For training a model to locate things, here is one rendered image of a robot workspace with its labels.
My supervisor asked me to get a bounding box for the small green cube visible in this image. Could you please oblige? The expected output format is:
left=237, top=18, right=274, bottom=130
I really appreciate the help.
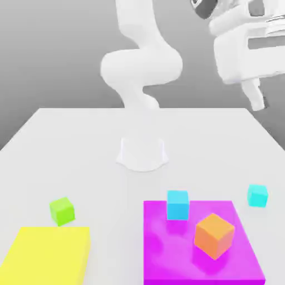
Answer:
left=49, top=196, right=76, bottom=227

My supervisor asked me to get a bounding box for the large yellow box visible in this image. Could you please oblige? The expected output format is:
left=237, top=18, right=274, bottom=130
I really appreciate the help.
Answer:
left=0, top=226, right=92, bottom=285

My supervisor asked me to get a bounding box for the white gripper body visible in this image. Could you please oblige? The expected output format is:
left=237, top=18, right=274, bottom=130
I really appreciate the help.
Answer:
left=213, top=22, right=285, bottom=85

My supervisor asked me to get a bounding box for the small cyan cube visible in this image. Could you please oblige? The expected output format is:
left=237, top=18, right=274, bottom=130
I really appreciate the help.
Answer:
left=247, top=184, right=269, bottom=208

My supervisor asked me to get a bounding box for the small orange cube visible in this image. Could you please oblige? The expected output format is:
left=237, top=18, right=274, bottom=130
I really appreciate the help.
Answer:
left=193, top=213, right=236, bottom=261

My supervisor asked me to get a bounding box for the large magenta box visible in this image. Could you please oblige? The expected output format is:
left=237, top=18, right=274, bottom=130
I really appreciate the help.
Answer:
left=142, top=200, right=267, bottom=285

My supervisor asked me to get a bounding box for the small blue cube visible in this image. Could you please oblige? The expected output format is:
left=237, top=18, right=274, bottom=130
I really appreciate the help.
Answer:
left=166, top=190, right=190, bottom=222

